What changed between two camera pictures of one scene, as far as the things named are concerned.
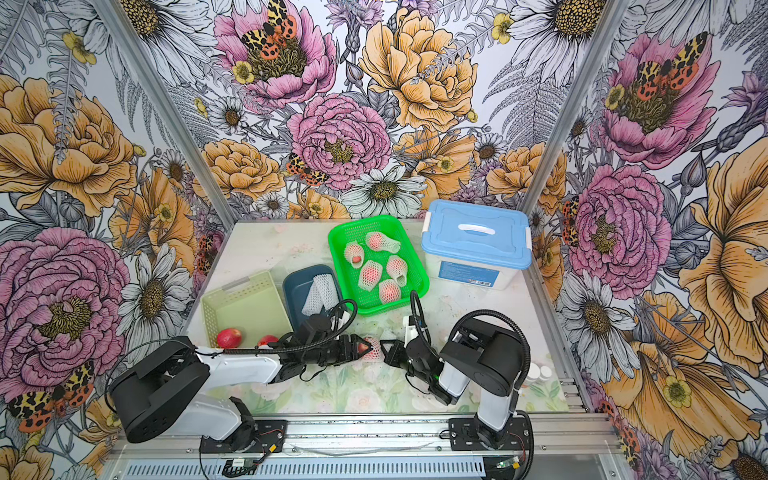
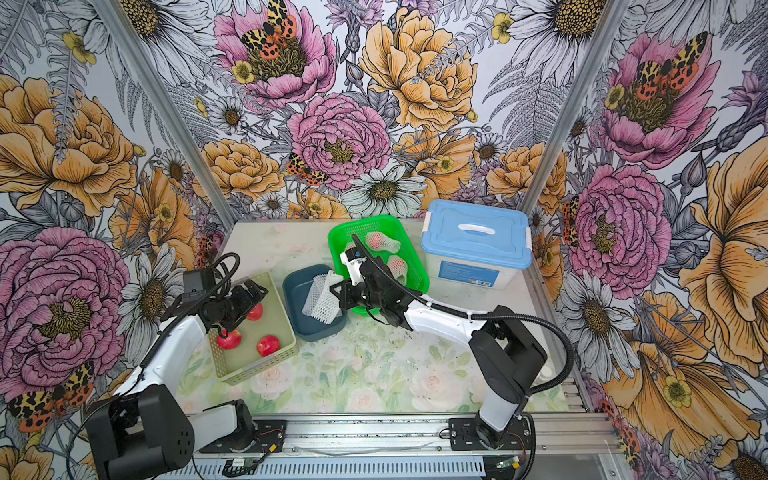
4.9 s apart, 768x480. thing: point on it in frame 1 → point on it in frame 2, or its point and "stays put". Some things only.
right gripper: [393, 358] → [345, 298]
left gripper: [352, 347] → [245, 306]
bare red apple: [267, 339] stays put
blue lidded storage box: [475, 245] stays put
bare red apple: [229, 338] stays put
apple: [377, 241] stays put
